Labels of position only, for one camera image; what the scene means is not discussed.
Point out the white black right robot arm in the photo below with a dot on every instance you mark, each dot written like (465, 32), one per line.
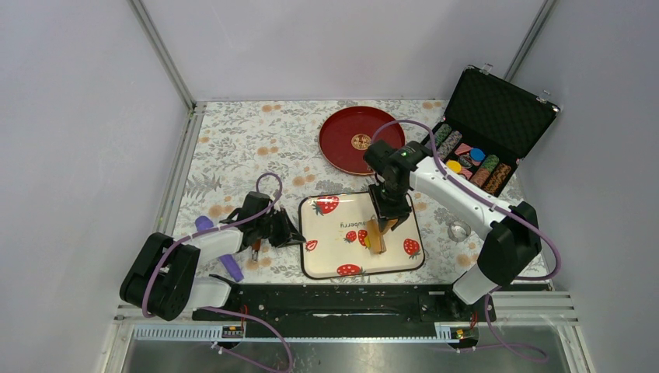
(510, 235)

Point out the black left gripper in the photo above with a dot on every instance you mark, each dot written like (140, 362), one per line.
(288, 234)

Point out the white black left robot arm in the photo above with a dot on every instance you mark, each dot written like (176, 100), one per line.
(198, 271)

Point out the wooden dough roller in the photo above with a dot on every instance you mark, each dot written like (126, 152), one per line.
(376, 231)

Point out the clear tape roll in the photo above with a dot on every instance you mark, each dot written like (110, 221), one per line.
(459, 231)

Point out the black poker chip case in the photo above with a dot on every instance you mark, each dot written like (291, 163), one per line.
(498, 118)

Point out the round red lacquer tray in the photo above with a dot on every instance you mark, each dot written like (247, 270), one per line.
(346, 134)

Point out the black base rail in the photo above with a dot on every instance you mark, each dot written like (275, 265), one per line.
(362, 310)

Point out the purple cylindrical tool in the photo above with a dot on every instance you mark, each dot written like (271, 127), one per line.
(222, 246)

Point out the metal scraper wooden handle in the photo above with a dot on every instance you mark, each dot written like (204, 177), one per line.
(255, 250)

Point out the blue poker chip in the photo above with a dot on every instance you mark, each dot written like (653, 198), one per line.
(477, 155)

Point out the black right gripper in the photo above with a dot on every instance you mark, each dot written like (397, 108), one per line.
(401, 212)

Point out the strawberry print rectangular tray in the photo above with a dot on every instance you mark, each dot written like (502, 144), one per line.
(335, 226)

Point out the yellow poker chip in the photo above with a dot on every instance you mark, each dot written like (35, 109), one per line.
(454, 166)

